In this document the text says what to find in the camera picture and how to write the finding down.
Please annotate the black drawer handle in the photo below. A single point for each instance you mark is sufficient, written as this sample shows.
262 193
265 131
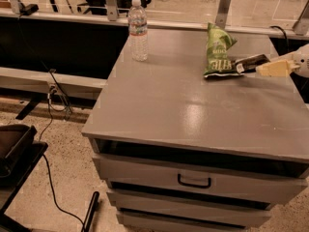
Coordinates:
192 183

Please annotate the clear plastic water bottle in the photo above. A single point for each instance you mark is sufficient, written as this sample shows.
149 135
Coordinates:
138 31

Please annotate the grey metal rail barrier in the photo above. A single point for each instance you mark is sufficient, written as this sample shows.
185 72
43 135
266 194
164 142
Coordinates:
77 37

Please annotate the black rxbar chocolate wrapper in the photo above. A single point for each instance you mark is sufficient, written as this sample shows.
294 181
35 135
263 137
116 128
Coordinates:
249 64

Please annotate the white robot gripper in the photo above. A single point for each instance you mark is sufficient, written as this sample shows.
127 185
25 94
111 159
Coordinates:
302 60

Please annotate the grey drawer cabinet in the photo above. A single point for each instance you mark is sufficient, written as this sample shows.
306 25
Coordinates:
160 118

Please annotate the green jalapeno chip bag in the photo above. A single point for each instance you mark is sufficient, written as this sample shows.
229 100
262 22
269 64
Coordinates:
218 44

